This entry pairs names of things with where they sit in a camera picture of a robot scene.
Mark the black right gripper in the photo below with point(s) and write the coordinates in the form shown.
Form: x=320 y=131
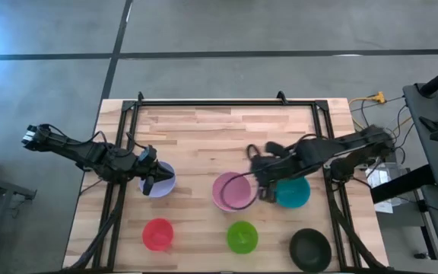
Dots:
x=276 y=165

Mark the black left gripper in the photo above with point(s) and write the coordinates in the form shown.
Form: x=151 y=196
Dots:
x=141 y=171

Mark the lavender plastic bowl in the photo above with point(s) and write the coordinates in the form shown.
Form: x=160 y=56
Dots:
x=164 y=188

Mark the teal plastic bowl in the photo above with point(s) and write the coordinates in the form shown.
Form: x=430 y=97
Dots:
x=295 y=194

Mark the green translucent plastic bowl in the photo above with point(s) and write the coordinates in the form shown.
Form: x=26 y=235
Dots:
x=242 y=237

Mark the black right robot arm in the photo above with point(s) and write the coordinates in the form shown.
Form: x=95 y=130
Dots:
x=348 y=146

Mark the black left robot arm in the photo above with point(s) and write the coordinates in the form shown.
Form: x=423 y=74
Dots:
x=74 y=148

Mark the large pink plastic bowl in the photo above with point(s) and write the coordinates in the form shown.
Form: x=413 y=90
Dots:
x=238 y=189

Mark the red translucent plastic bowl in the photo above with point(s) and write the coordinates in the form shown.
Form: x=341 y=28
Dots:
x=158 y=236

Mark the black bowl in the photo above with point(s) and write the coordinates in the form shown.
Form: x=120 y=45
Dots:
x=310 y=250

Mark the white paper sheet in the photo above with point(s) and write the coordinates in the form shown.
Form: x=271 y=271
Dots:
x=375 y=177

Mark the black desk support bar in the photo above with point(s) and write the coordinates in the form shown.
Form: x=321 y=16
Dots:
x=401 y=184

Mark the small black floor item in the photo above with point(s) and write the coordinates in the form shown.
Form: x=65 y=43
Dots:
x=419 y=255

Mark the grey desk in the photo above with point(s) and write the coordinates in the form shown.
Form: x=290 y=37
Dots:
x=413 y=102

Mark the black desk stand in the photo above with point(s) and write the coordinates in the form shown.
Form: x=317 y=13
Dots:
x=430 y=123

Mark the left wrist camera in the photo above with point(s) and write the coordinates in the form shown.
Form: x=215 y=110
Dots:
x=147 y=154

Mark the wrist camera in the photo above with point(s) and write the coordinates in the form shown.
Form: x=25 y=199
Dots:
x=278 y=148
x=147 y=154

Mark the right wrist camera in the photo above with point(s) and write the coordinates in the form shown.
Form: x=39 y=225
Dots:
x=278 y=148

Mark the black aluminium rig frame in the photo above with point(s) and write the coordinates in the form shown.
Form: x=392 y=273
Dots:
x=223 y=102

